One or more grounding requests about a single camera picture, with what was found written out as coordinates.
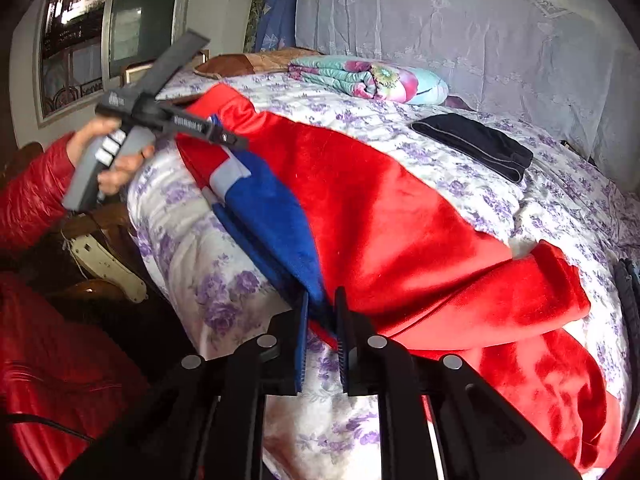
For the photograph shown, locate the red pants with blue stripes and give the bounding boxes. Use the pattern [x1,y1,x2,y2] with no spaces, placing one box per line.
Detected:
[175,82,623,473]

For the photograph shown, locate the purple floral bed quilt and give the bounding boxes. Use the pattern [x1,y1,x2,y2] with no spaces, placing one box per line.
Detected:
[125,70,640,480]

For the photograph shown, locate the black cable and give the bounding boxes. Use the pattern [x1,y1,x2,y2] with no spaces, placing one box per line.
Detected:
[0,412,96,443]

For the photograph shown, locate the white power strip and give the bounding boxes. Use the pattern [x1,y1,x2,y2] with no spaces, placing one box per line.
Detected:
[67,235,148,303]

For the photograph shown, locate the brown pillow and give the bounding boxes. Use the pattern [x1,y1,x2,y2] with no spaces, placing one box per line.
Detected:
[195,47,321,78]

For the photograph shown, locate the white lace headboard cover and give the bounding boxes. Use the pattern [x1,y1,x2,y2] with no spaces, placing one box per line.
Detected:
[295,0,640,191]

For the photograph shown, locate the green patterned board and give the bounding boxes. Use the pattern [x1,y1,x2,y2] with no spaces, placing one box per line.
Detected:
[245,0,273,53]

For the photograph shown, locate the person's red jacket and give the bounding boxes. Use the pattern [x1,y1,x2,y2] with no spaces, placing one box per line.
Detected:
[0,270,151,480]

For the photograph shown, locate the folded floral blanket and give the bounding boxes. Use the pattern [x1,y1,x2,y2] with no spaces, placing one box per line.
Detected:
[289,55,449,106]

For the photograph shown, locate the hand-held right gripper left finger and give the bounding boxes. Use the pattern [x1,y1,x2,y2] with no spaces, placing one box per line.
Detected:
[65,290,311,480]

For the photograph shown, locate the folded black pants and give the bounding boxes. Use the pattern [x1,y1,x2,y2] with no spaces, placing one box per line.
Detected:
[411,113,534,183]

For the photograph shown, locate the window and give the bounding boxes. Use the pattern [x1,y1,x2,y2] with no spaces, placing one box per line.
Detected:
[37,0,186,121]

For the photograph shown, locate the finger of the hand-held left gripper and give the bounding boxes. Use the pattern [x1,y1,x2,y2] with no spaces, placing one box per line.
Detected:
[134,31,211,99]
[159,104,250,149]

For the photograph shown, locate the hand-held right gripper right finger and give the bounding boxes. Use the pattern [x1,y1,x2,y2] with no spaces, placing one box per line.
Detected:
[335,287,581,480]

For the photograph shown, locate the wooden furniture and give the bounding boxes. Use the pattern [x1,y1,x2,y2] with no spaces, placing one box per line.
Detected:
[60,200,133,241]

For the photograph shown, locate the person's left hand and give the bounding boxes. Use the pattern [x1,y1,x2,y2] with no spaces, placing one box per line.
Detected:
[65,119,157,196]

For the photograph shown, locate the blue hanging cloth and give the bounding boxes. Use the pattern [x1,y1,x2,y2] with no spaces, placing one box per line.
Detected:
[255,0,308,53]

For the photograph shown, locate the person's left forearm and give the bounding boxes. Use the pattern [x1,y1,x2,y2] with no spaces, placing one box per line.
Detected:
[0,134,77,252]

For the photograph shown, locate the dark blue jeans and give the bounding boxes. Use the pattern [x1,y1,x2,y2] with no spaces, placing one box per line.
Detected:
[612,257,640,331]

